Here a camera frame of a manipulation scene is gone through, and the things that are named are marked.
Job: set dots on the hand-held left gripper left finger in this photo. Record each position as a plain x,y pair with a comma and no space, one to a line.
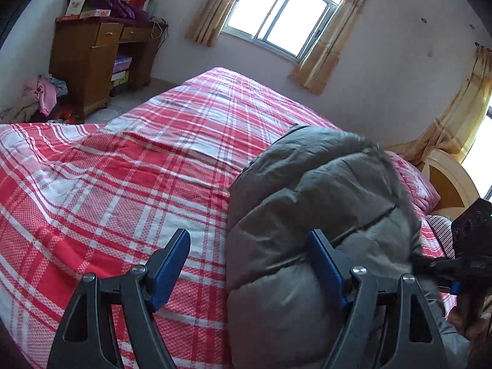
169,273

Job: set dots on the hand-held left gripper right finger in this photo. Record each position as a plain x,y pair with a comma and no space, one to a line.
324,269

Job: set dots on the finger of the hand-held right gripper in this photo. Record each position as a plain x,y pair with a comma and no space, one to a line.
438,266

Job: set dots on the grey down jacket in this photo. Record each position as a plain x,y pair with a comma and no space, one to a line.
292,219

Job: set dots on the person's right hand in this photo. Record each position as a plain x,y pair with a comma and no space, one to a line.
458,321

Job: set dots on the striped pillow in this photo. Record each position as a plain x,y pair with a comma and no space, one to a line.
442,234

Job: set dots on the wooden headboard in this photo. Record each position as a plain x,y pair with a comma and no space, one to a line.
453,184

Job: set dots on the pink quilt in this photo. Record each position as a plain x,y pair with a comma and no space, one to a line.
415,184

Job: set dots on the bright side window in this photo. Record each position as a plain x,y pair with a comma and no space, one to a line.
480,153

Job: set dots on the red plaid bed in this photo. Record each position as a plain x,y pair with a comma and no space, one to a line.
115,180

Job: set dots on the long yellow curtain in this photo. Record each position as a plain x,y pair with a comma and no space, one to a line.
461,115

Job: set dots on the red floor clutter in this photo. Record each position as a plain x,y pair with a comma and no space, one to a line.
68,114

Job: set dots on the yellow and white box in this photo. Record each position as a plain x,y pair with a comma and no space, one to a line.
120,78

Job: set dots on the blue garment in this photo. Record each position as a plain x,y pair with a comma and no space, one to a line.
59,84

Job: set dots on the pink garment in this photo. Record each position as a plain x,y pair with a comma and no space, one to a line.
42,94

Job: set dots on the wooden desk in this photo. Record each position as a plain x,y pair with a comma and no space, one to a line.
77,73

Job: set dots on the beige garment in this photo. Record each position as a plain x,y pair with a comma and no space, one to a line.
19,109

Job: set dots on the short beige curtain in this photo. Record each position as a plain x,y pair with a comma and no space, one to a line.
334,42
215,11

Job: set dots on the sliding window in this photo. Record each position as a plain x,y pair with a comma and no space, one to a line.
284,11

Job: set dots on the flat pink box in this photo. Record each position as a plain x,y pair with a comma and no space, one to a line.
96,13

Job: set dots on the white picture box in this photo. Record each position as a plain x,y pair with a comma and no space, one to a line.
77,2

